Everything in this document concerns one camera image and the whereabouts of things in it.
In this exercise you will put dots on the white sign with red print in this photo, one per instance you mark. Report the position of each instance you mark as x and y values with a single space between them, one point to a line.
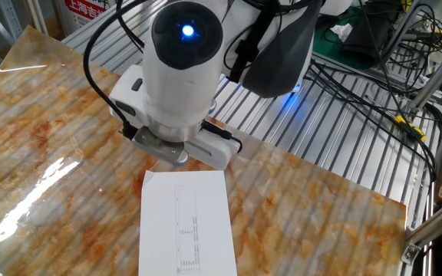
86 9

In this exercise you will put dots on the grey slotted metal upright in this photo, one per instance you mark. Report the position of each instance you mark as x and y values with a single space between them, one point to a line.
10 19

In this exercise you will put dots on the thin grey metal pole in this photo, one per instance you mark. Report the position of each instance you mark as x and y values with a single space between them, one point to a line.
401 34

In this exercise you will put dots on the white printed paper sheet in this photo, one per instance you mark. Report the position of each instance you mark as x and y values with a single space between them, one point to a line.
159 230

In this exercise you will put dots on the orange marble pattern mat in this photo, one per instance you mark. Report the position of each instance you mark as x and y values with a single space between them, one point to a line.
71 134

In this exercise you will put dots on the silver mount plate blue knobs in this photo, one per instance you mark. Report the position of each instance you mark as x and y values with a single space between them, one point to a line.
156 142

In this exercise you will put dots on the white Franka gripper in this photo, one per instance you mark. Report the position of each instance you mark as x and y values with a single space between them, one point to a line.
213 153

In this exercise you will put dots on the aluminium rail with corner bracket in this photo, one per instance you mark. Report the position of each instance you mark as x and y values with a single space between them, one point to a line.
436 226

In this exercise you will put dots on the crumpled white tissue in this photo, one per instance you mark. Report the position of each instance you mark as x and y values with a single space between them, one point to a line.
342 31

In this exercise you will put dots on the black bag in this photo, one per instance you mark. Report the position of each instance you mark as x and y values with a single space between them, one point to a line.
370 38

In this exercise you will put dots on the green mat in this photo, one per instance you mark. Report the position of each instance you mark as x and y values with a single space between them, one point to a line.
328 51

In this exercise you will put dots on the thick aluminium frame post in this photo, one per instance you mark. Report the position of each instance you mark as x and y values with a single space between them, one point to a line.
436 78

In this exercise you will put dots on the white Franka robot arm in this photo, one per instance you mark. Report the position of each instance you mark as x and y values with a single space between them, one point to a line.
175 92

